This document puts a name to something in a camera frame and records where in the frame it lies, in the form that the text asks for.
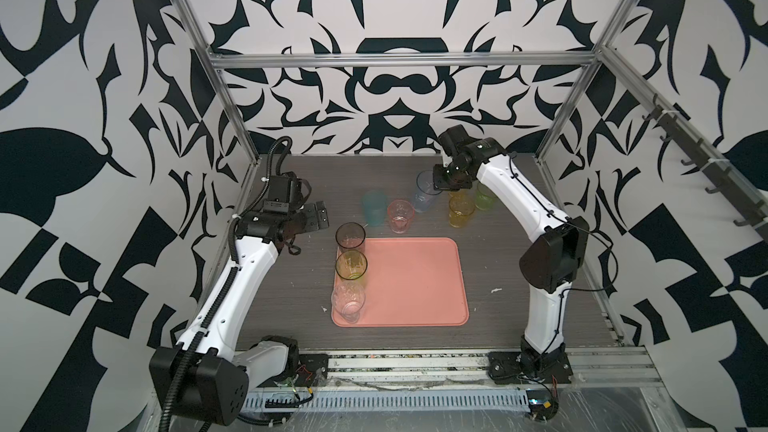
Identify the short yellow glass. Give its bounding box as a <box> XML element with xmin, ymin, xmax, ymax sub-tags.
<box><xmin>448</xmin><ymin>194</ymin><xmax>476</xmax><ymax>228</ymax></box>

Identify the tall blue glass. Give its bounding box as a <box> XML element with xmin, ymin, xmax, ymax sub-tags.
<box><xmin>412</xmin><ymin>170</ymin><xmax>441</xmax><ymax>213</ymax></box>

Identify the tall dark grey glass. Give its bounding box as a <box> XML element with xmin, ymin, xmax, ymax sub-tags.
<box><xmin>335</xmin><ymin>222</ymin><xmax>367</xmax><ymax>253</ymax></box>

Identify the tall green glass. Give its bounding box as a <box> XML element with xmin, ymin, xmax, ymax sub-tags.
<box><xmin>335</xmin><ymin>250</ymin><xmax>368</xmax><ymax>285</ymax></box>

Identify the teal glass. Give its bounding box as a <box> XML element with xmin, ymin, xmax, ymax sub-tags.
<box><xmin>361</xmin><ymin>190</ymin><xmax>388</xmax><ymax>227</ymax></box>

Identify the short pink glass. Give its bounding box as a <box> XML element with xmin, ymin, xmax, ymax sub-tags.
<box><xmin>387</xmin><ymin>199</ymin><xmax>415</xmax><ymax>234</ymax></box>

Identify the tall clear glass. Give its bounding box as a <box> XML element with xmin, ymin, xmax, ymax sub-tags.
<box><xmin>331</xmin><ymin>281</ymin><xmax>366</xmax><ymax>324</ymax></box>

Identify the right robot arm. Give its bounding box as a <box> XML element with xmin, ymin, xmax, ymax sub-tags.
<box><xmin>433</xmin><ymin>126</ymin><xmax>590</xmax><ymax>384</ymax></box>

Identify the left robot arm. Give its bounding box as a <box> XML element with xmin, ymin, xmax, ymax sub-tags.
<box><xmin>149</xmin><ymin>136</ymin><xmax>329</xmax><ymax>431</ymax></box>

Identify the pink tray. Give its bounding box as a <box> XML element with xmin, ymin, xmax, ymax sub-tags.
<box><xmin>331</xmin><ymin>237</ymin><xmax>469</xmax><ymax>328</ymax></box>

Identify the short green glass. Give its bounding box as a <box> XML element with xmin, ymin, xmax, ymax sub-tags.
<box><xmin>474</xmin><ymin>183</ymin><xmax>497</xmax><ymax>211</ymax></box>

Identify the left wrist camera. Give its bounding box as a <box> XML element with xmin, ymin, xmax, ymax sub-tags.
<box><xmin>259</xmin><ymin>172</ymin><xmax>312</xmax><ymax>215</ymax></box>

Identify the white cable duct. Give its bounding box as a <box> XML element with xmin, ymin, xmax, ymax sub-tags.
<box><xmin>242</xmin><ymin>389</ymin><xmax>530</xmax><ymax>413</ymax></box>

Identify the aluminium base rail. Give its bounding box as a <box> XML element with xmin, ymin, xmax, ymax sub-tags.
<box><xmin>152</xmin><ymin>349</ymin><xmax>661</xmax><ymax>394</ymax></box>

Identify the black hook rail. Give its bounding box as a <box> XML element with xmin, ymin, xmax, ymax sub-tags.
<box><xmin>641</xmin><ymin>94</ymin><xmax>767</xmax><ymax>241</ymax></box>

